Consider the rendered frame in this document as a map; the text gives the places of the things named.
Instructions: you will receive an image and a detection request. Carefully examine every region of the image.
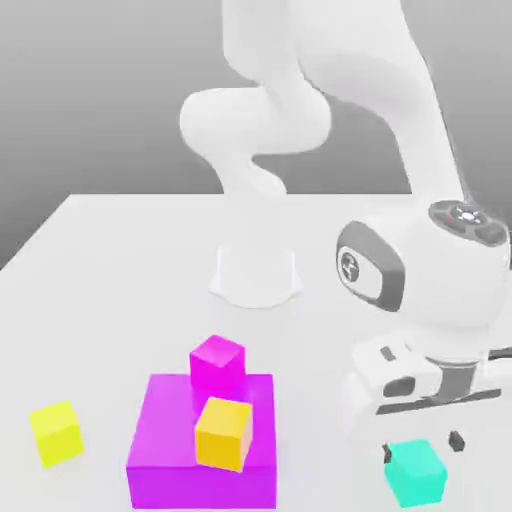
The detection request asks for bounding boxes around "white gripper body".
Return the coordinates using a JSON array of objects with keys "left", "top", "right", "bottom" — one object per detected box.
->
[{"left": 344, "top": 388, "right": 506, "bottom": 446}]

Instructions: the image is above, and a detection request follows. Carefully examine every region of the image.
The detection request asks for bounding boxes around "small cyan cube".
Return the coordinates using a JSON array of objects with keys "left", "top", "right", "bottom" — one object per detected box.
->
[{"left": 382, "top": 438, "right": 449, "bottom": 510}]

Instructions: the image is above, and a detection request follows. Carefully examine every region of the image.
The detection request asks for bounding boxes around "small orange cube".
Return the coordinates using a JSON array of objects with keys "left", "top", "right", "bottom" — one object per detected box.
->
[{"left": 194, "top": 396, "right": 254, "bottom": 474}]

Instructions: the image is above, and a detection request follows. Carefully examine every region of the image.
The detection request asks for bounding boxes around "small magenta cube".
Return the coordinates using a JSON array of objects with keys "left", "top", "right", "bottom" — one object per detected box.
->
[{"left": 188, "top": 334, "right": 246, "bottom": 405}]

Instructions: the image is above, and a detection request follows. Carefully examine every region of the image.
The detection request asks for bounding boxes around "small yellow cube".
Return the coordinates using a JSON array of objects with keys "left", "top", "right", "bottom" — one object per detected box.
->
[{"left": 28, "top": 400, "right": 86, "bottom": 470}]

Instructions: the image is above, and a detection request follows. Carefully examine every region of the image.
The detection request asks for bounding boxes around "large purple box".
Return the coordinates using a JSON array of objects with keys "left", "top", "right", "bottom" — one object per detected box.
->
[{"left": 125, "top": 373, "right": 278, "bottom": 511}]

